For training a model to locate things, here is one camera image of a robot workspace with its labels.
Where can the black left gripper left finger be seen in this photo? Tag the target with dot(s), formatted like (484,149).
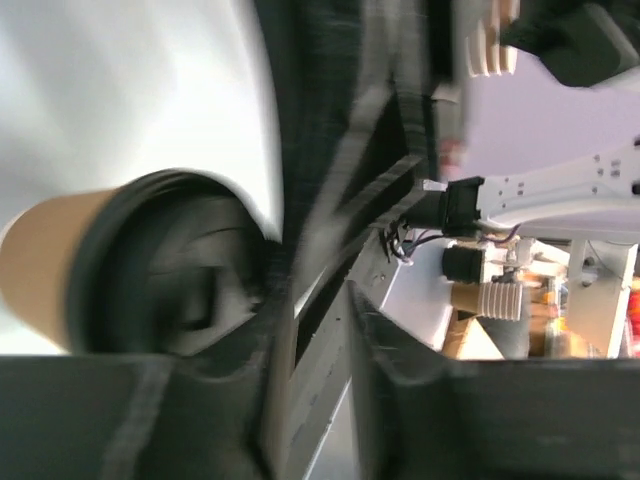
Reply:
(131,417)

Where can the brown paper coffee cup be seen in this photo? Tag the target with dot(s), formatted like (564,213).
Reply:
(37,252)

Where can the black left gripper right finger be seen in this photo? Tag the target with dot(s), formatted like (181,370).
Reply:
(421,415)

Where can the black plastic cup lid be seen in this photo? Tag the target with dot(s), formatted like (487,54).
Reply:
(164,256)

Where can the stack of paper cups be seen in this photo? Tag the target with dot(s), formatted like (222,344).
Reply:
(485,55)

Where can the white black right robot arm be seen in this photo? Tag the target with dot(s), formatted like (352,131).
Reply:
(582,44)

